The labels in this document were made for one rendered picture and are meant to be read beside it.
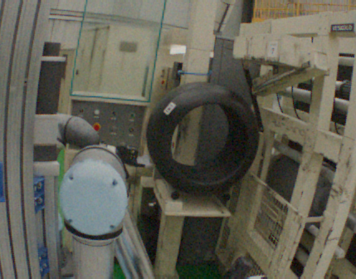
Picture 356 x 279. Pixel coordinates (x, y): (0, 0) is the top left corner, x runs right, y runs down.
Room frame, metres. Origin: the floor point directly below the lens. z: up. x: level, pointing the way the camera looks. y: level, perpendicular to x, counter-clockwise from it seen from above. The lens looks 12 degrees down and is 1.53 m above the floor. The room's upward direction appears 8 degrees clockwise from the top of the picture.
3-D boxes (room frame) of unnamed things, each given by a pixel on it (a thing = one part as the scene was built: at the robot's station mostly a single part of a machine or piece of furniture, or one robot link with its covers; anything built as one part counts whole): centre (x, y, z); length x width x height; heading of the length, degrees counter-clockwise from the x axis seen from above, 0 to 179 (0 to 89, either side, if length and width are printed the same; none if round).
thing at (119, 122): (2.38, 0.52, 0.63); 0.56 x 0.41 x 1.27; 104
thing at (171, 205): (1.84, 0.01, 0.84); 0.36 x 0.09 x 0.06; 14
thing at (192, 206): (1.87, -0.12, 0.80); 0.37 x 0.36 x 0.02; 104
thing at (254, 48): (1.82, -0.44, 1.71); 0.61 x 0.25 x 0.15; 14
